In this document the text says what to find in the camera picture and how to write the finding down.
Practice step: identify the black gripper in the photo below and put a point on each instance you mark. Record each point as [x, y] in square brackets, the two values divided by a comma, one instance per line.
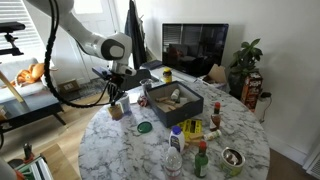
[116, 81]

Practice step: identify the clear plastic cup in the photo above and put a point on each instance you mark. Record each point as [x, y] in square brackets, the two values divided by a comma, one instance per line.
[127, 109]

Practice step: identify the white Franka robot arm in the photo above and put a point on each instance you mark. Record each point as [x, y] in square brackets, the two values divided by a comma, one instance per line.
[83, 40]

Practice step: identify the green round plastic lid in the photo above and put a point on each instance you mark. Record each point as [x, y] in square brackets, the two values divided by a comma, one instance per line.
[144, 127]

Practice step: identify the small cardboard floor box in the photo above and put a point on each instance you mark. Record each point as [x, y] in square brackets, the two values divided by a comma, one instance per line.
[68, 86]

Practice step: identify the dark blue cardboard box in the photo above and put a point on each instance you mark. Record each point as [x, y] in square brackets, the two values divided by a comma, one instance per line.
[181, 115]

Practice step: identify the open brown cardboard box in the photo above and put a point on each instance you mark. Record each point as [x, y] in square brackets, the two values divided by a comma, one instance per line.
[215, 75]

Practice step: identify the orange snack box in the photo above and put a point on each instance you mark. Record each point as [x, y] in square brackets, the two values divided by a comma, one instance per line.
[251, 90]

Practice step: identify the food pouch with green cap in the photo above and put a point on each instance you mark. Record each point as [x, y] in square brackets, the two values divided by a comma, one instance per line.
[115, 111]

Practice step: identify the white paper napkin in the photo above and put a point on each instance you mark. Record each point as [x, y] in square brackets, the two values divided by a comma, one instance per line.
[133, 97]

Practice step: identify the red candy wrapper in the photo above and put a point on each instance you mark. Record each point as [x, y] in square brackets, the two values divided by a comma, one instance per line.
[146, 102]
[140, 100]

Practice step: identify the dark patterned floor rug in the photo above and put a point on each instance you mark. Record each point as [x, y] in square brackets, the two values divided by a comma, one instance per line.
[88, 90]

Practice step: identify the black office chair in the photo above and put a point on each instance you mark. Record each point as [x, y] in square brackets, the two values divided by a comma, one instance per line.
[140, 77]

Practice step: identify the wooden block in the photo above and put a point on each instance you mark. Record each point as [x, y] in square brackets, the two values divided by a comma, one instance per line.
[170, 104]
[196, 136]
[162, 99]

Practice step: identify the dark flat console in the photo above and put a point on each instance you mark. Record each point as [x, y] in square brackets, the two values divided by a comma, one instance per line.
[151, 64]

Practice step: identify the white television stand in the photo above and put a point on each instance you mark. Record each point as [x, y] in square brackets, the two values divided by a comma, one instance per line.
[157, 72]

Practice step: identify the yellow capped vitamin bottle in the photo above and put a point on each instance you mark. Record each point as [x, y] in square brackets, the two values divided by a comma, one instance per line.
[167, 75]

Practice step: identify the small white bottle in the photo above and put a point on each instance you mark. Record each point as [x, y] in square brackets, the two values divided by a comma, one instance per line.
[175, 95]

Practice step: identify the dark hanging coat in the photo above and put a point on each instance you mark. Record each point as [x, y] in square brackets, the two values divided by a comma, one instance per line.
[135, 33]

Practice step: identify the white bottle with blue cap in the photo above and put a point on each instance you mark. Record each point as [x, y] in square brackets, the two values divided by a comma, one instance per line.
[176, 139]

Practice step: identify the white door with window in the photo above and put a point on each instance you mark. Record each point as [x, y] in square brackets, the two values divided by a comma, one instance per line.
[96, 20]

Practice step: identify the yellow printed paper sheet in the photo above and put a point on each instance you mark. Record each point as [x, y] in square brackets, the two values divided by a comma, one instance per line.
[190, 127]

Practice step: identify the black coffee table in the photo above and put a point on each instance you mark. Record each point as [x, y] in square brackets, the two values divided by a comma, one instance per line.
[30, 105]

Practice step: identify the orange plush toy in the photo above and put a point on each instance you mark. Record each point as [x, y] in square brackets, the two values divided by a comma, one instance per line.
[30, 74]

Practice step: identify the clear plastic water bottle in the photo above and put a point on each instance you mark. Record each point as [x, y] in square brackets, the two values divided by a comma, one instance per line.
[173, 165]

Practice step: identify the black flat screen television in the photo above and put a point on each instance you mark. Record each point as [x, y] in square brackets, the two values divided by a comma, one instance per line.
[196, 46]

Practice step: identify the hot sauce bottle red cap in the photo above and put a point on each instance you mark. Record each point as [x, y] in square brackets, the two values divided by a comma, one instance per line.
[215, 118]

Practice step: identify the small pale spice bottle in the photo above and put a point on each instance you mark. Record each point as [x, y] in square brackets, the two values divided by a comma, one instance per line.
[212, 135]

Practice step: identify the black red clamp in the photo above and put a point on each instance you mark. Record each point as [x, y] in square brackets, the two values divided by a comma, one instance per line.
[27, 150]

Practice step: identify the wooden stand leg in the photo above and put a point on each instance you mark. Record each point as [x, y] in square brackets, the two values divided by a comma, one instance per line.
[11, 86]

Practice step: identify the green glass bottle red cap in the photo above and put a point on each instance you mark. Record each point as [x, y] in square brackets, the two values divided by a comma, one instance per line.
[201, 161]

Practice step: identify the grey sofa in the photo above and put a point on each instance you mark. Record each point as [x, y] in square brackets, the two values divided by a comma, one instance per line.
[10, 68]

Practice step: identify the potted green plant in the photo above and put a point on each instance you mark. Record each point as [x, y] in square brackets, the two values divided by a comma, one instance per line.
[245, 58]

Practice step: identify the open tin can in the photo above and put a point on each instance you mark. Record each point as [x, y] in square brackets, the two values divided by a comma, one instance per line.
[232, 162]

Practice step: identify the white rounded object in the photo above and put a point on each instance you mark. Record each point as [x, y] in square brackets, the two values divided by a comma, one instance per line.
[5, 170]

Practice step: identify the black power adapter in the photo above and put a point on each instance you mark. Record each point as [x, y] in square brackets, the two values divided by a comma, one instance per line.
[265, 95]

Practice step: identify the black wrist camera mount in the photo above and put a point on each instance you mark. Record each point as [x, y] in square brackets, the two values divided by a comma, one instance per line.
[100, 71]

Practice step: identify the silver metal frame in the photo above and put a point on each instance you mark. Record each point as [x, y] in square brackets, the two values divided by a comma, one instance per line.
[40, 168]

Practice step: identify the black camera on stand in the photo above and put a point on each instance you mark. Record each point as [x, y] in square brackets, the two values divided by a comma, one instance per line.
[11, 26]

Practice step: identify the white wall heater grille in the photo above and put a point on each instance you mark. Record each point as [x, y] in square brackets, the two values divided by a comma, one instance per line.
[315, 165]

